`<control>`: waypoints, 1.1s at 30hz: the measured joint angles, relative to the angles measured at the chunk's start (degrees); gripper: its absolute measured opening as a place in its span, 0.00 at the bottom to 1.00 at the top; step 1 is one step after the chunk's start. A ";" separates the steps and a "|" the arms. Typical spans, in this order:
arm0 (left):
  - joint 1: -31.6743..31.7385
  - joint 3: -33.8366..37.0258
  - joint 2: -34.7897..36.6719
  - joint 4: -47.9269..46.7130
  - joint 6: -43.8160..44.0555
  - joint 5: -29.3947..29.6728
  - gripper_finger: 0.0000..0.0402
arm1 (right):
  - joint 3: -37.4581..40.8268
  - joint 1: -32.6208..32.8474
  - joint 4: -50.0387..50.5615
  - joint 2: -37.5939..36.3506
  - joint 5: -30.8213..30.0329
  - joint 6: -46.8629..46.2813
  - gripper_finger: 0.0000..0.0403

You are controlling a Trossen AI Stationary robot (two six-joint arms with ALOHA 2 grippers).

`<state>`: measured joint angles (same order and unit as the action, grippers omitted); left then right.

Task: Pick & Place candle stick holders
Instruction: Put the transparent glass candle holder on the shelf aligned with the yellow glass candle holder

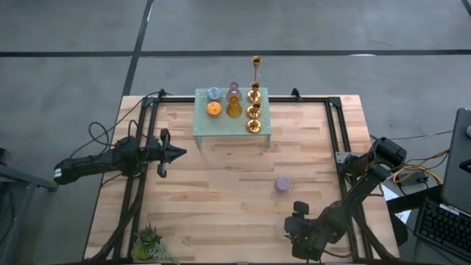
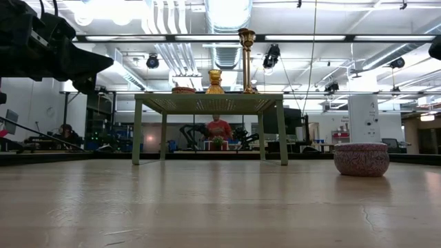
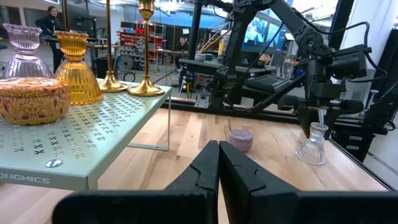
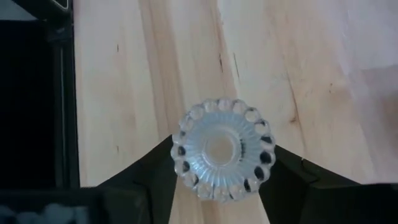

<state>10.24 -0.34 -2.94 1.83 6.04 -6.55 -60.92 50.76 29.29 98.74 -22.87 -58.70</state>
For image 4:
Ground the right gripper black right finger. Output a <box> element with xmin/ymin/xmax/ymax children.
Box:
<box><xmin>259</xmin><ymin>145</ymin><xmax>398</xmax><ymax>224</ymax></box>

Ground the clear glass candlestick holder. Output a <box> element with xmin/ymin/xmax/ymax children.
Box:
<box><xmin>170</xmin><ymin>98</ymin><xmax>277</xmax><ymax>203</ymax></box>

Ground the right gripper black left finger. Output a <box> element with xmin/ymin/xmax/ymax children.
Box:
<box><xmin>96</xmin><ymin>135</ymin><xmax>178</xmax><ymax>224</ymax></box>

